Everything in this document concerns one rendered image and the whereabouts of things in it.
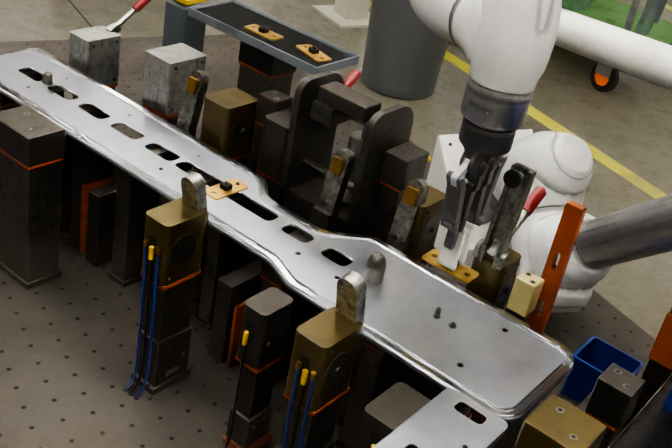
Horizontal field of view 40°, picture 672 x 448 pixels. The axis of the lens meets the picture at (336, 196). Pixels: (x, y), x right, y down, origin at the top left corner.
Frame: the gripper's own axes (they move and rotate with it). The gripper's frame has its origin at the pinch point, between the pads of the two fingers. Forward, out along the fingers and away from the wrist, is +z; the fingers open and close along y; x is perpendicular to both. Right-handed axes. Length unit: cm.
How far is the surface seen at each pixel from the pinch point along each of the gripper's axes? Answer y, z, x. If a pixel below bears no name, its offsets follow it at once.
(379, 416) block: 22.9, 15.4, 6.7
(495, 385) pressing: 6.7, 13.4, 14.9
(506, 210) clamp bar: -15.0, -0.5, -0.2
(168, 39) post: -30, 8, -97
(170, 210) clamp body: 18.3, 9.0, -41.2
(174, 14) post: -30, 2, -95
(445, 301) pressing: -4.5, 13.4, -1.3
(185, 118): -12, 12, -70
